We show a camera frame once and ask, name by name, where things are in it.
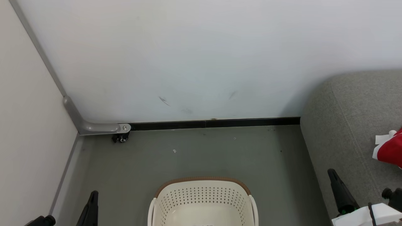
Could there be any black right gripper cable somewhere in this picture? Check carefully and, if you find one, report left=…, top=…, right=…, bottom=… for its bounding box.
left=368, top=203, right=377, bottom=226

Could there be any black caster wheel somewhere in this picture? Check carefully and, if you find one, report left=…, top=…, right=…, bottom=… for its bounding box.
left=112, top=132, right=130, bottom=143

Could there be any black baseboard strip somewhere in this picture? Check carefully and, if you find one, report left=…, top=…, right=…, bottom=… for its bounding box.
left=129, top=117, right=301, bottom=131

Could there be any grey fabric sofa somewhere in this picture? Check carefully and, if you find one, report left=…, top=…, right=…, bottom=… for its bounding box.
left=300, top=70, right=402, bottom=226

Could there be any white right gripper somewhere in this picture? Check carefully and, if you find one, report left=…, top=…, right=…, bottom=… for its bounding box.
left=327, top=169, right=402, bottom=226

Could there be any cream perforated laundry basket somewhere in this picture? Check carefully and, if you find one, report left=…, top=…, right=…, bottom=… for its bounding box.
left=148, top=177, right=259, bottom=226

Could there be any grey metal partition frame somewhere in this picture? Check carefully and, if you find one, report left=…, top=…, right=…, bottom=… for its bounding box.
left=9, top=0, right=131, bottom=136

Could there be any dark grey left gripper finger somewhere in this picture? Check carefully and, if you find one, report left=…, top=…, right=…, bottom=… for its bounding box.
left=76, top=191, right=99, bottom=226

